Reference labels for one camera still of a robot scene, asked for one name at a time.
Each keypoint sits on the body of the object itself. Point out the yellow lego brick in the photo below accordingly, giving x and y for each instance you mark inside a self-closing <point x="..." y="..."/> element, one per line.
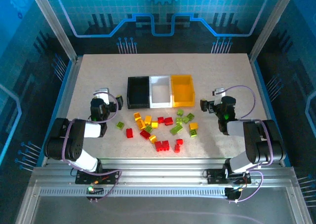
<point x="148" y="119"/>
<point x="193" y="126"/>
<point x="141" y="124"/>
<point x="152" y="138"/>
<point x="137" y="116"/>
<point x="154" y="124"/>

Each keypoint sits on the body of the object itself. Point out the long green lego brick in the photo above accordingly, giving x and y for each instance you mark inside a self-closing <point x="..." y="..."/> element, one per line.
<point x="176" y="129"/>

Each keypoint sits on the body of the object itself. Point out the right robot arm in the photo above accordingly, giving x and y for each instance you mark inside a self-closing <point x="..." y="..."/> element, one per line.
<point x="261" y="142"/>

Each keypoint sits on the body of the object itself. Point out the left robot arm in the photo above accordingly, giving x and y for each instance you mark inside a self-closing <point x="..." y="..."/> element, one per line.
<point x="61" y="142"/>

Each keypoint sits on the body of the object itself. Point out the black plastic bin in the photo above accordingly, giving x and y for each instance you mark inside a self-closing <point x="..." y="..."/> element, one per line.
<point x="138" y="90"/>

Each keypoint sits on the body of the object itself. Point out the yellow plastic bin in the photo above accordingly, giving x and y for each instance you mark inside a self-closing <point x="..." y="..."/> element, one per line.
<point x="182" y="90"/>

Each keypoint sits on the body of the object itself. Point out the white plastic bin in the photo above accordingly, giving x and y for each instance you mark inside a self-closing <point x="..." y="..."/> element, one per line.
<point x="160" y="93"/>

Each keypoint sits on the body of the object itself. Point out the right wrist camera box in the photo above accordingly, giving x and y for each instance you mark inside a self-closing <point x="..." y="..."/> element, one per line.
<point x="218" y="99"/>

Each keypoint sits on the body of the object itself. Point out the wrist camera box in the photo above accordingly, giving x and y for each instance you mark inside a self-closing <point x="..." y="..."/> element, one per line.
<point x="218" y="99"/>
<point x="105" y="98"/>

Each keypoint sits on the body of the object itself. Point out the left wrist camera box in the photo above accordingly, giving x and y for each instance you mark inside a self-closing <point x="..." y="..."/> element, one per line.
<point x="105" y="98"/>

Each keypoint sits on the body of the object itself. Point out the blue edged side rail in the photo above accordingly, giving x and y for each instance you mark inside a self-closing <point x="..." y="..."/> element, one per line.
<point x="264" y="93"/>
<point x="67" y="95"/>

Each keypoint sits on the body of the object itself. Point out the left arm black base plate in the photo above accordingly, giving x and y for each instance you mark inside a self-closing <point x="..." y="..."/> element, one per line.
<point x="111" y="175"/>

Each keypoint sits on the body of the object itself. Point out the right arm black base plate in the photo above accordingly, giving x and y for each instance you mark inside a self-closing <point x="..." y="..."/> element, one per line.
<point x="212" y="175"/>

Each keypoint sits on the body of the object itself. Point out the wide aluminium mounting rail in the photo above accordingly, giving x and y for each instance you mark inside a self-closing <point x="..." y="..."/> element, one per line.
<point x="160" y="172"/>

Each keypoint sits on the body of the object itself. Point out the aluminium frame post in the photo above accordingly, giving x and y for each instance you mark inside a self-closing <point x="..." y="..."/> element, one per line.
<point x="271" y="24"/>
<point x="54" y="24"/>

